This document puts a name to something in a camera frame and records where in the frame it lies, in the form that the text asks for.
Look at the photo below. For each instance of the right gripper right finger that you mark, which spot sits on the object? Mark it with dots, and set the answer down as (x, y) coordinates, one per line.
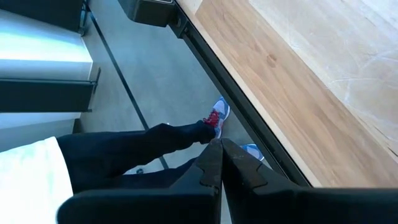
(311, 208)

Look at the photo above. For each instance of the person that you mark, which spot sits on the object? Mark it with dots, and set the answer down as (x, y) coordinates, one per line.
(124, 149)

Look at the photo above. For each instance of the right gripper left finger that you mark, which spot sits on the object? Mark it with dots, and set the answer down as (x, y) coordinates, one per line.
(140, 208)

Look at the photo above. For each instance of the black aluminium rig frame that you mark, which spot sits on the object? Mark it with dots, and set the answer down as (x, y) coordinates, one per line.
(236, 93)

